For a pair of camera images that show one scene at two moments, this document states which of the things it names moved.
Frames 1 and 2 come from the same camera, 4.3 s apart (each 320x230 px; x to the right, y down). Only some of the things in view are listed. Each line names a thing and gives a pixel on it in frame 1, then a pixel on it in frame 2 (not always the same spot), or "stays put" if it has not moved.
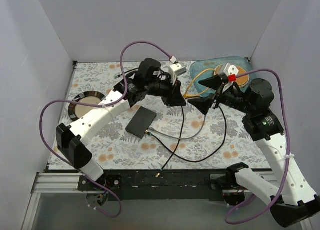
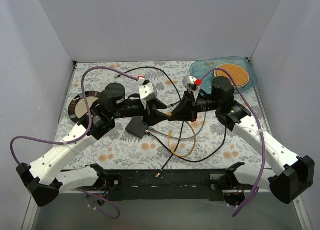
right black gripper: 218,95 → 190,109
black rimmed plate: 76,111 stays put
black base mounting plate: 156,184 stays put
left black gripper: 169,92 → 149,112
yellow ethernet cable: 186,95 → 170,114
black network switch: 141,121 stays put
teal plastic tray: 203,69 stays put
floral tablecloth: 151,134 stays put
